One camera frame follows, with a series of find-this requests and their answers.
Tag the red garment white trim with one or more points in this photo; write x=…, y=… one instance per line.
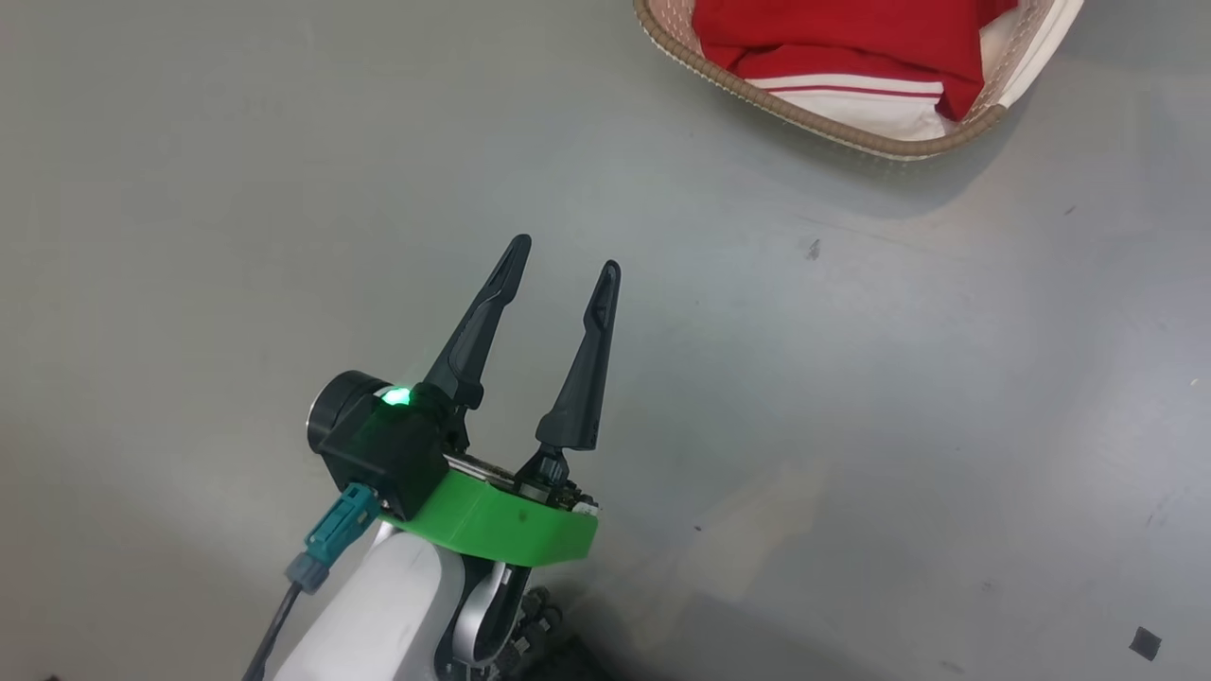
x=833, y=28
x=851, y=109

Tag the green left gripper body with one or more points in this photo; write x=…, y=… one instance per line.
x=501, y=530

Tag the small black floor scrap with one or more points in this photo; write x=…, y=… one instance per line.
x=1146, y=643

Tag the cream perforated basket brown rim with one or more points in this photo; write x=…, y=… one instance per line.
x=1045, y=38

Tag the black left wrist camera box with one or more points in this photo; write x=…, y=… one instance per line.
x=388, y=454

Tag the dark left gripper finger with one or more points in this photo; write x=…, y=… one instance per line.
x=478, y=340
x=585, y=378

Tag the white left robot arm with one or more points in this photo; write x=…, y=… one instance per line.
x=378, y=615

